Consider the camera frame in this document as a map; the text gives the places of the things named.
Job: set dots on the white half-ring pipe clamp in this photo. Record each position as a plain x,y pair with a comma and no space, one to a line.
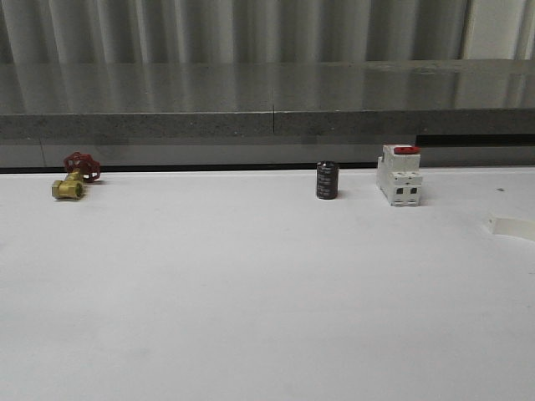
506,226

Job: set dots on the black cylindrical capacitor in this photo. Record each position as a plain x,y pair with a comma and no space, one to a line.
327,180

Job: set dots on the brass valve red handwheel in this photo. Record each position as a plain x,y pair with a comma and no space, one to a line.
81,169

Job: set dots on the grey stone counter ledge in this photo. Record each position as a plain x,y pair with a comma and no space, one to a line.
443,103

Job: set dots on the white circuit breaker red switch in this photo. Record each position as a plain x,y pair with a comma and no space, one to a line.
398,175

